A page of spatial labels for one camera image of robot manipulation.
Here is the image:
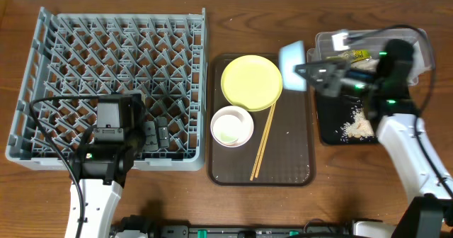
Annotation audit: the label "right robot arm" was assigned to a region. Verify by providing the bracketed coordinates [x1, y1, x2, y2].
[293, 39, 452, 237]

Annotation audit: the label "white wrapper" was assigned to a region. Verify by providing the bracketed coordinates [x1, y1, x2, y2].
[351, 58, 379, 72]

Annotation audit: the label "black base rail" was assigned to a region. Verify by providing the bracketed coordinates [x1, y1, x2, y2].
[107, 215, 354, 238]

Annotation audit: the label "translucent white cup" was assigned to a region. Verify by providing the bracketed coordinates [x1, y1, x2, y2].
[212, 115, 242, 145]

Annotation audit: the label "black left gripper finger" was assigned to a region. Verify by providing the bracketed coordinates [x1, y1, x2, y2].
[156, 117, 170, 148]
[143, 121, 159, 152]

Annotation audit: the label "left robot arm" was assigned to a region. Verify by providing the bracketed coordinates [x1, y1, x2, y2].
[65, 91, 169, 237]

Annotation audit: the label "wooden chopstick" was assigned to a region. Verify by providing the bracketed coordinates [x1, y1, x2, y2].
[249, 103, 275, 181]
[253, 101, 277, 179]

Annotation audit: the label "black waste tray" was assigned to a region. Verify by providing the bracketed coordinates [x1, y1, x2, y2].
[315, 92, 381, 145]

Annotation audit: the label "grey plastic dishwasher rack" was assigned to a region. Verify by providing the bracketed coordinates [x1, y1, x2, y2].
[5, 8, 208, 171]

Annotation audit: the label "light blue bowl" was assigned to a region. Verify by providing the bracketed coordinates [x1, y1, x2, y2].
[278, 40, 306, 92]

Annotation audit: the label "clear plastic bin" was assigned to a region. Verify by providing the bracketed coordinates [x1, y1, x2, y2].
[306, 28, 432, 86]

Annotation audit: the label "orange green snack wrapper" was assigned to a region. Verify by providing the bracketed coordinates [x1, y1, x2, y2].
[327, 50, 372, 63]

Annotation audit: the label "pink bowl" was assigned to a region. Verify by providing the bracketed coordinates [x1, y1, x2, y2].
[210, 106, 254, 147]

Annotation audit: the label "wooden chopstick right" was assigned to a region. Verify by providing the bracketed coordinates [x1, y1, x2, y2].
[253, 101, 277, 179]

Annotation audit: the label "yellow round plate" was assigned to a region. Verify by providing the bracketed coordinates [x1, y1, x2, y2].
[220, 55, 282, 112]

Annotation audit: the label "rice and peanut scraps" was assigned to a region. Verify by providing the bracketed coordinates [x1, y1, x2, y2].
[341, 108, 374, 140]

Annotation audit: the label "wooden chopstick left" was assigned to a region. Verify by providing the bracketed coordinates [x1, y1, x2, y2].
[249, 103, 275, 181]

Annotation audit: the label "brown serving tray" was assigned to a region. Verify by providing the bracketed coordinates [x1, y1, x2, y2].
[207, 54, 316, 186]

